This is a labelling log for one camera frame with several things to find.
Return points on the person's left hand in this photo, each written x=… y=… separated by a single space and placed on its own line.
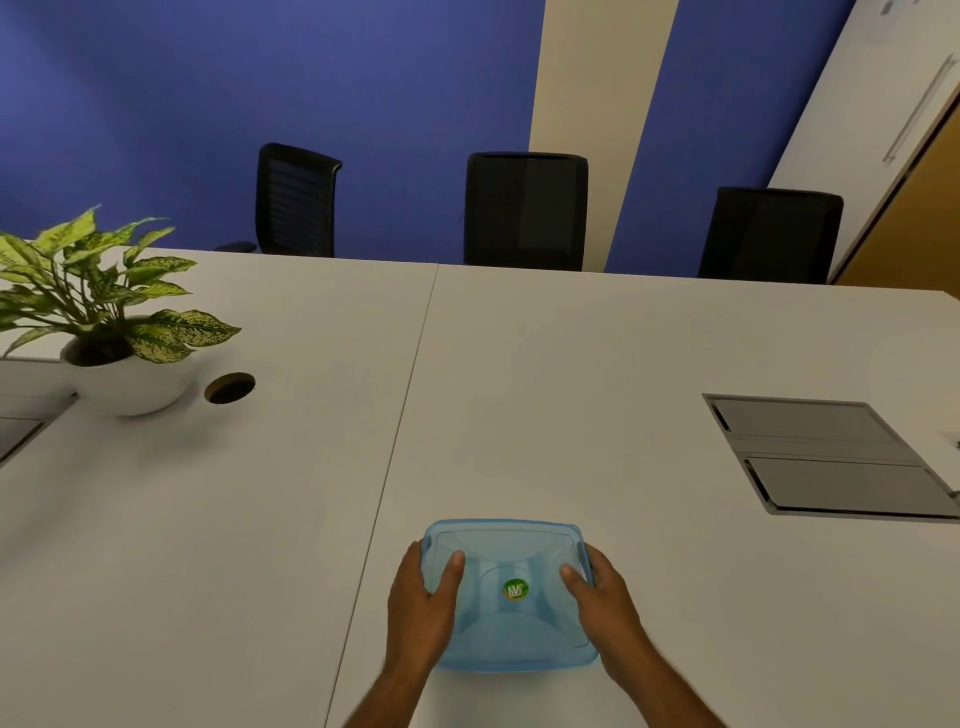
x=420 y=622

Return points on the person's right hand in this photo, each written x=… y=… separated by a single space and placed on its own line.
x=611 y=622

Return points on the clear plastic container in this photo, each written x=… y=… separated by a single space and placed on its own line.
x=517 y=660

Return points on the blue plastic lid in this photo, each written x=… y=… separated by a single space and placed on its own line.
x=510 y=555

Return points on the green plant in white pot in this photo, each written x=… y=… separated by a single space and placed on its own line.
x=127 y=386

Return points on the black mesh office chair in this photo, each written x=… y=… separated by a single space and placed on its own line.
x=296 y=199

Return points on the yellow wooden door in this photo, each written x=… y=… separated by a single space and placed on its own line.
x=915 y=232

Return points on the white cabinet door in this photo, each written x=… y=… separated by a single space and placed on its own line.
x=847 y=112

